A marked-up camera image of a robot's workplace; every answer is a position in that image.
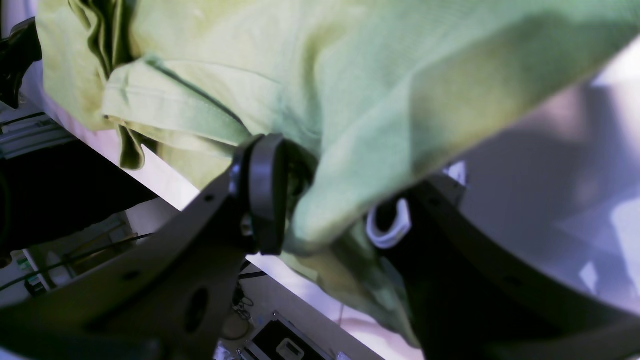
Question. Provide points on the olive green t-shirt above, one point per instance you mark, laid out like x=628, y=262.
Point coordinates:
x=379, y=93

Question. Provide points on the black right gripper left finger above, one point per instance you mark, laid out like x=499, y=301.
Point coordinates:
x=167, y=298

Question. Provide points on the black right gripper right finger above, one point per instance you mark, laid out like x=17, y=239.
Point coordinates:
x=470, y=299

